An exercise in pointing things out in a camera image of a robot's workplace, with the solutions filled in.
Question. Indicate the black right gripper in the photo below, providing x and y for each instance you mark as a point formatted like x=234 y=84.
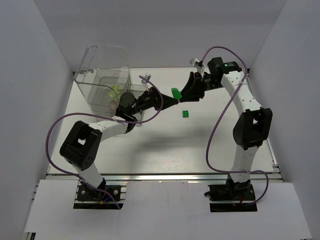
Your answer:
x=195 y=86

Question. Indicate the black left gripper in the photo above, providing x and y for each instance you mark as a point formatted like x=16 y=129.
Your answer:
x=155 y=97

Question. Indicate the dark green stepped lego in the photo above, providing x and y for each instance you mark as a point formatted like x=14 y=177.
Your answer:
x=176 y=94

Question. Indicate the dark green square lego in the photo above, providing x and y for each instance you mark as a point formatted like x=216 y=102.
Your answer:
x=185 y=114

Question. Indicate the light yellow-green square lego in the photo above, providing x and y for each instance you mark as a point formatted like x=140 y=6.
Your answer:
x=116 y=88

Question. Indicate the clear plastic containers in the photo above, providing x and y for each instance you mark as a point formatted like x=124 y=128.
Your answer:
x=102 y=67

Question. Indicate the yellow-green rectangular lego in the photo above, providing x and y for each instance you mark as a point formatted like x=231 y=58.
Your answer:
x=112 y=94

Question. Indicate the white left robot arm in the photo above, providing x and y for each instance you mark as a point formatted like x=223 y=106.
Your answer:
x=82 y=143

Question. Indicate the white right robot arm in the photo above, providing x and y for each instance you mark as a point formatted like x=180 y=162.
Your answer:
x=254 y=122

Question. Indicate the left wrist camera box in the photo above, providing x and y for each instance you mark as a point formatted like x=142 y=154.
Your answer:
x=145 y=81

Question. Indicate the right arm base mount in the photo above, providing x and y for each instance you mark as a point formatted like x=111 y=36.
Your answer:
x=221 y=200

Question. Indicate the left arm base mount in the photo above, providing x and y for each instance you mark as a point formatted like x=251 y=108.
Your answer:
x=89 y=199

